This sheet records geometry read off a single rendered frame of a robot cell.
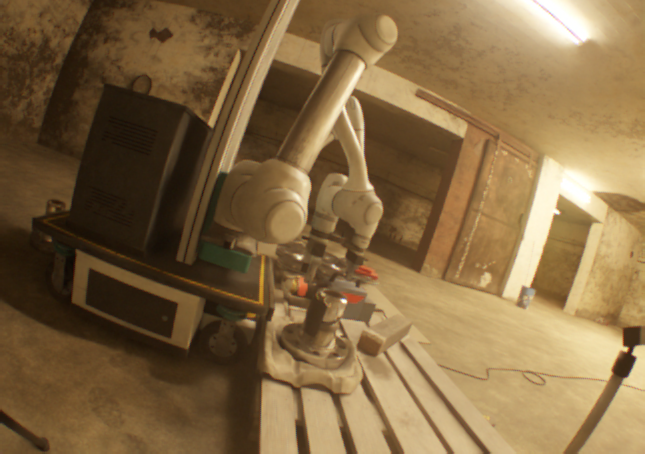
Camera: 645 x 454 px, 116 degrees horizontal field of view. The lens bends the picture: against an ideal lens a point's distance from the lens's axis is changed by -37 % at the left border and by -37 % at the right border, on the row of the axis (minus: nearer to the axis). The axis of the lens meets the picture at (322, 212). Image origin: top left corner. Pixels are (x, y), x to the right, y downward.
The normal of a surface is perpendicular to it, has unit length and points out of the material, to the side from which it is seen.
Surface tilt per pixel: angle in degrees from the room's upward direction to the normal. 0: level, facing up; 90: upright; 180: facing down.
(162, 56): 90
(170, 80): 90
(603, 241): 90
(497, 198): 90
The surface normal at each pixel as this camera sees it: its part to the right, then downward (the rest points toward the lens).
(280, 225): 0.49, 0.32
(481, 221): 0.13, 0.10
